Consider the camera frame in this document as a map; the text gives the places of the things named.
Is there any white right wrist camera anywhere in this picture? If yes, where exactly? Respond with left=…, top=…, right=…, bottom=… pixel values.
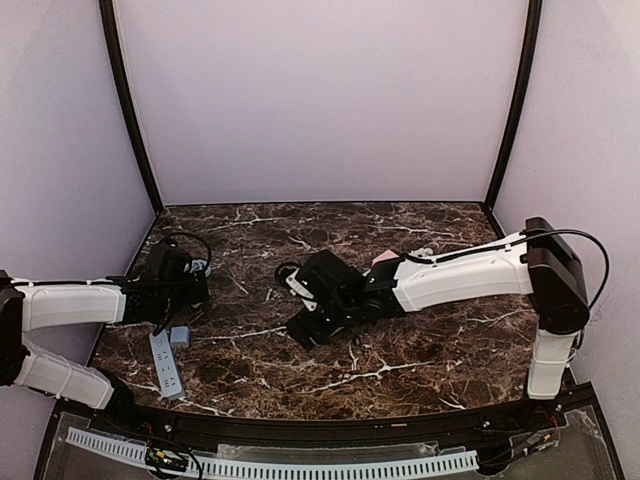
left=285, top=269, right=318, bottom=312

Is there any pink cube socket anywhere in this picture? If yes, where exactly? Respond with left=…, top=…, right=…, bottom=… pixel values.
left=372, top=250, right=400, bottom=265

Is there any white slotted cable duct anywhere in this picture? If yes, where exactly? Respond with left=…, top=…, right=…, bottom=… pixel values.
left=65, top=427, right=479, bottom=479

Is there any small circuit board left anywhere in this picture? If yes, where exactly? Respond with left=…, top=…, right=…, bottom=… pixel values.
left=144, top=448, right=188, bottom=472

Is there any black front rail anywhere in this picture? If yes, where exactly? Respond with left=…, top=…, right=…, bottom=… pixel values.
left=59, top=389, right=571, bottom=451

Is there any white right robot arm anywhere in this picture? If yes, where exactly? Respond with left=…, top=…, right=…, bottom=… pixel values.
left=274, top=217, right=591, bottom=400

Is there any blue plug adapter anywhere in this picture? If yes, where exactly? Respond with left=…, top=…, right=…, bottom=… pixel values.
left=169, top=326, right=191, bottom=348

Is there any black frame post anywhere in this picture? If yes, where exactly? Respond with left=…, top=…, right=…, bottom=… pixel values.
left=98, top=0, right=164, bottom=216
left=483, top=0, right=543, bottom=212

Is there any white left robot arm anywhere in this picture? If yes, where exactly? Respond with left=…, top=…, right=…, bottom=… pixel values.
left=1, top=237, right=211, bottom=413

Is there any left black frame post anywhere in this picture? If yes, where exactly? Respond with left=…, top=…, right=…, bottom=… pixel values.
left=98, top=0, right=164, bottom=216

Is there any right black frame post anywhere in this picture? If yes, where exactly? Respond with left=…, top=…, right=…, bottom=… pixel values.
left=483, top=0, right=543, bottom=212

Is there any blue power strip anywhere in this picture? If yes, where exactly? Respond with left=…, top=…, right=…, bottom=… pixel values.
left=149, top=330, right=185, bottom=400

